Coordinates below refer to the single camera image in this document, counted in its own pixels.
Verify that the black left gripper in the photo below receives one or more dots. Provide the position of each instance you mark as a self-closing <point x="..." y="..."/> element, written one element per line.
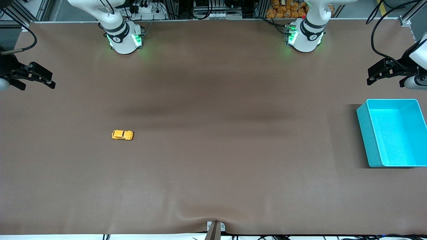
<point x="403" y="67"/>

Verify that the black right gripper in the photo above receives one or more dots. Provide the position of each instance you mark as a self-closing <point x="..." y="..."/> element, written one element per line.
<point x="9" y="68"/>

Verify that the yellow beetle toy car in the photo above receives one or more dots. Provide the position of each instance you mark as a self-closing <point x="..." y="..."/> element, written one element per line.
<point x="122" y="134"/>

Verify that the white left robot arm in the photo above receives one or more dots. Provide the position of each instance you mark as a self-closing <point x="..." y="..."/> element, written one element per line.
<point x="308" y="36"/>

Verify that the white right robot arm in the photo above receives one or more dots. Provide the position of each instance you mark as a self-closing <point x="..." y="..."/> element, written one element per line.
<point x="121" y="36"/>

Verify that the teal plastic storage bin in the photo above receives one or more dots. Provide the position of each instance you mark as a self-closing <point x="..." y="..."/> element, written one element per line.
<point x="397" y="133"/>

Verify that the orange packaged goods pile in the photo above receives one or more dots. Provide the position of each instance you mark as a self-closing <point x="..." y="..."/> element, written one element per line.
<point x="283" y="10"/>

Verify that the white power strip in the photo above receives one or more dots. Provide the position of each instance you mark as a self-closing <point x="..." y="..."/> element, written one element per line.
<point x="146" y="10"/>

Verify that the brown table mat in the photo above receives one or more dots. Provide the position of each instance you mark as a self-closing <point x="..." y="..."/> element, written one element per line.
<point x="213" y="100"/>

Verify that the grey equipment box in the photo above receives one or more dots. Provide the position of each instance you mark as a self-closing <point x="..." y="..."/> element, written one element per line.
<point x="217" y="15"/>

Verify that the metal table edge clamp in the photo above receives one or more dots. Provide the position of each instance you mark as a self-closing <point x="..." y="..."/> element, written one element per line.
<point x="215" y="231"/>

